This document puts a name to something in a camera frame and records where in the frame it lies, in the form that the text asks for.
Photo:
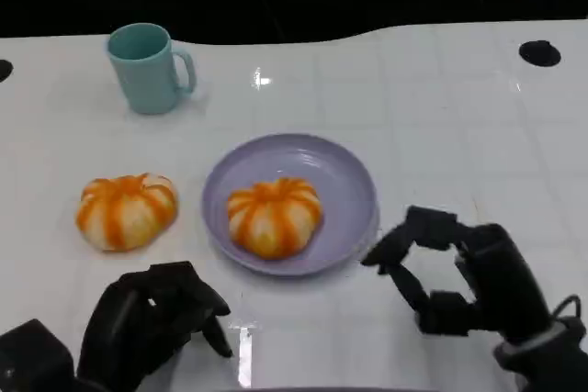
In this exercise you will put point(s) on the orange white toy bread roll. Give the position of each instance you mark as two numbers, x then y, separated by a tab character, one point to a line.
274	217
124	213

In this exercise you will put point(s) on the grey robot torso edge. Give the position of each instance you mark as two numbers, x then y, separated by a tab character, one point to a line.
321	389

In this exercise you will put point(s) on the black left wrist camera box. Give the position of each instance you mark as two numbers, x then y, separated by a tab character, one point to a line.
32	360

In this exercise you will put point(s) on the lilac plate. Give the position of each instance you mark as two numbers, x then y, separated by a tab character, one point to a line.
331	167

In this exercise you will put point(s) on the black table grommet hole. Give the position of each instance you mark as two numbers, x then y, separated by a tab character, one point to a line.
3	70
539	53

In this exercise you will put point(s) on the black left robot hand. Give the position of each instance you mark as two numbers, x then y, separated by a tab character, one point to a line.
133	328

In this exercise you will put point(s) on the pale green mug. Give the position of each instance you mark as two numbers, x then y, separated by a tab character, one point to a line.
143	80

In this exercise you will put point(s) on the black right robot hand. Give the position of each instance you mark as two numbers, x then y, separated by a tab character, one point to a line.
505	282

